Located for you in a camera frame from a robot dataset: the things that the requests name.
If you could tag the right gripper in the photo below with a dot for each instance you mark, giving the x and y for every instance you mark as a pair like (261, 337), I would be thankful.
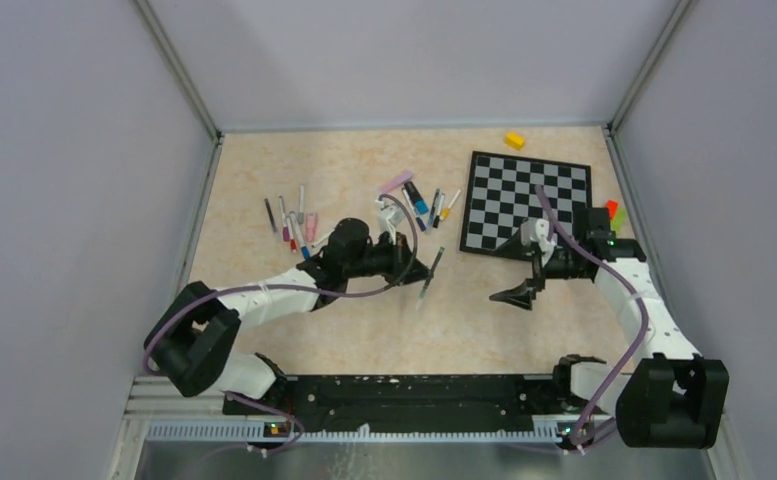
(520, 296)

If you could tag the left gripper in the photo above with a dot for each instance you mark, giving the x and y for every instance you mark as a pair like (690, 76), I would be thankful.
(400, 257)

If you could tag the white marker dark blue cap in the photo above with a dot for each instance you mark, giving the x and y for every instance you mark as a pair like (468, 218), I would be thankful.
(419, 222)

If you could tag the pink highlighter pen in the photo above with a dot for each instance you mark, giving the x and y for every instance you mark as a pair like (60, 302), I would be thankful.
(396, 182)

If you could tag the green gel pen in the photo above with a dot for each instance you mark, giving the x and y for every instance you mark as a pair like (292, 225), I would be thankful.
(430, 278)

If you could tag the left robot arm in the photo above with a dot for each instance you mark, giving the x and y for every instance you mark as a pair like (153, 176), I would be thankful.
(193, 342)

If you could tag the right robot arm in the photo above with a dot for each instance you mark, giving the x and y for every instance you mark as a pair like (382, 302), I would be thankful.
(662, 392)

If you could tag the white pen grey cap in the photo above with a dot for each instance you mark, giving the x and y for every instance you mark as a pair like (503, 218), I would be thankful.
(301, 204)

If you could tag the black marker blue cap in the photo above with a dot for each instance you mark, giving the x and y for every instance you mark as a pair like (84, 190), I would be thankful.
(416, 198)

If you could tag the black white chessboard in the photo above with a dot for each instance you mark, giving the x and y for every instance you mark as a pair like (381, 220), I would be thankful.
(500, 197)

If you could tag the green curved block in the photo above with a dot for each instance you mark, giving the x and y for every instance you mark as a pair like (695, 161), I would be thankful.
(618, 219)

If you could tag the red block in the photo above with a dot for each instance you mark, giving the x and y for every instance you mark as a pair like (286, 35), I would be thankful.
(612, 207)

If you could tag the yellow block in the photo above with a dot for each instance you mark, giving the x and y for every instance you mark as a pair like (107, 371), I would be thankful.
(514, 140)

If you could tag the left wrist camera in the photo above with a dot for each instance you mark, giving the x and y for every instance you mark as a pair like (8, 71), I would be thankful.
(390, 215)

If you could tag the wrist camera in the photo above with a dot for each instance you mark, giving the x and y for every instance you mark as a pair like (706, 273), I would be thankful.
(540, 232)
(390, 215)

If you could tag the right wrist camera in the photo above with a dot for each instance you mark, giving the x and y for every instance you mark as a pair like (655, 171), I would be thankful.
(540, 232)

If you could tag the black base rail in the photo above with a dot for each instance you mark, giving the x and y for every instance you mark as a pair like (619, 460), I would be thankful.
(423, 403)

